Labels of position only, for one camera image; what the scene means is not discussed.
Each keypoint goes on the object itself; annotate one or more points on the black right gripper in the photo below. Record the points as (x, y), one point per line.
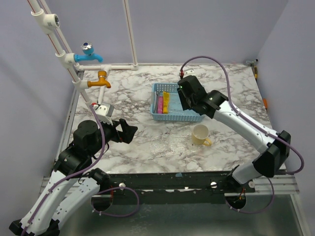
(185, 104)

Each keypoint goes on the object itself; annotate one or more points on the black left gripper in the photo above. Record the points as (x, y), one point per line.
(126, 135)

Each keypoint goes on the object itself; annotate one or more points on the light blue perforated basket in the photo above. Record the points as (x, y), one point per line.
(184, 116)

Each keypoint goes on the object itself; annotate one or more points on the yellow mug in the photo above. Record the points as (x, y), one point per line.
(200, 135)

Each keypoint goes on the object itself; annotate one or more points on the clear textured glass tray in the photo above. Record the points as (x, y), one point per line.
(173, 144)

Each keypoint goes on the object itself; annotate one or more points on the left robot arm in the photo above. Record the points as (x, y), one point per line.
(74, 178)

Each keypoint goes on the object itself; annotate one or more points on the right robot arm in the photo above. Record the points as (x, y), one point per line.
(272, 146)

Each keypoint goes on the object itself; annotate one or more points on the clear glass organizer insert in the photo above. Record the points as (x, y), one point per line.
(175, 105)

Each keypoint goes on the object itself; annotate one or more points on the orange tap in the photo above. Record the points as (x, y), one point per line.
(102, 80)

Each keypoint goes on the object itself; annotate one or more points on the yellow clamp tool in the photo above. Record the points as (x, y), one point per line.
(253, 65)

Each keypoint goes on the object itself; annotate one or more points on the orange clip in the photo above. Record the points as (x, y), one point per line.
(265, 103)

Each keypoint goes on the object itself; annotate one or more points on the blue tap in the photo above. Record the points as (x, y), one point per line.
(88, 53)

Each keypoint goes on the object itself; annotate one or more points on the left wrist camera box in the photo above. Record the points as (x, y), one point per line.
(105, 110)

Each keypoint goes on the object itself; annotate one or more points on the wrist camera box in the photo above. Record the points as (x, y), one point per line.
(105, 110)
(189, 72)

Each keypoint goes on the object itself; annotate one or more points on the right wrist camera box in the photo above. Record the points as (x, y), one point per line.
(189, 72)

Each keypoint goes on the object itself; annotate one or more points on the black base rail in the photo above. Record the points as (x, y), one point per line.
(165, 188)

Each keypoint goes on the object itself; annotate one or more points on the white pvc pipe frame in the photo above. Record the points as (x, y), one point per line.
(50, 25)

